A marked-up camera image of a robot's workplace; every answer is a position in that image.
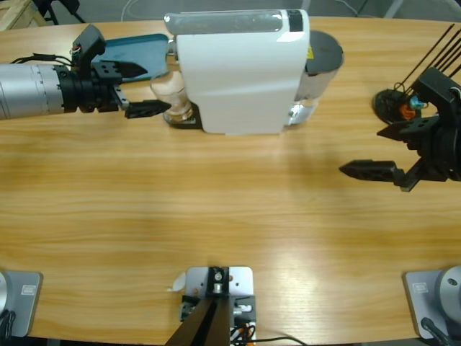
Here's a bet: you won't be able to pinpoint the black capsule holder stand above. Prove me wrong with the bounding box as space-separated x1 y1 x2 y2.
372 24 461 127

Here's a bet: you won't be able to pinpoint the wooden crate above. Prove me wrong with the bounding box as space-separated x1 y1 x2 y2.
0 0 48 32

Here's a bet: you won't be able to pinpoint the dark camera post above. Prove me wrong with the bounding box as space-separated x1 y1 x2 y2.
166 266 231 346

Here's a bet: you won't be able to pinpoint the white floor cable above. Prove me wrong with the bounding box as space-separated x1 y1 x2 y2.
120 0 181 22
338 0 361 17

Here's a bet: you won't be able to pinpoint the orange mount cables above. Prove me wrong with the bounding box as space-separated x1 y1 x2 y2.
230 321 257 342

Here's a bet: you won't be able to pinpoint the black mount cable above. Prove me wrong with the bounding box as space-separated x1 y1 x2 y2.
251 334 309 346

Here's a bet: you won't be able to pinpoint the grey water tank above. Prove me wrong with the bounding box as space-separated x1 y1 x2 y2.
295 30 345 100

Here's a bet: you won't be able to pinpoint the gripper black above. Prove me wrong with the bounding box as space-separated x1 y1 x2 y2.
339 117 461 192
57 61 172 120

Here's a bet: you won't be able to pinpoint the white coffee machine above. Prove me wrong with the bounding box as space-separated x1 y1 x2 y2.
164 9 320 138

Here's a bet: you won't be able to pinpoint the white tape strip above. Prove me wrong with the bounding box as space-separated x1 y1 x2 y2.
165 272 188 293

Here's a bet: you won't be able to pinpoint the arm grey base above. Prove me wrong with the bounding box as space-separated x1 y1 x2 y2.
0 270 44 339
402 265 461 340

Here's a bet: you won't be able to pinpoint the teal plastic tray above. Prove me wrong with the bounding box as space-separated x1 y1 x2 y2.
92 33 171 86

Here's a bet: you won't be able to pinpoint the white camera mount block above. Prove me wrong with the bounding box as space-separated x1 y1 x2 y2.
179 265 257 342

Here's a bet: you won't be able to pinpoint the grey metal leg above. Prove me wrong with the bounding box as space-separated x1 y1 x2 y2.
382 0 406 18

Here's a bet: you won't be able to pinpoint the black base cable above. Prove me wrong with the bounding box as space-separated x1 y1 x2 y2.
0 309 17 339
420 316 453 346

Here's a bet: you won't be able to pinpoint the clear drinking glass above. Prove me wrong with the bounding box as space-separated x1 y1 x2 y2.
150 70 194 125

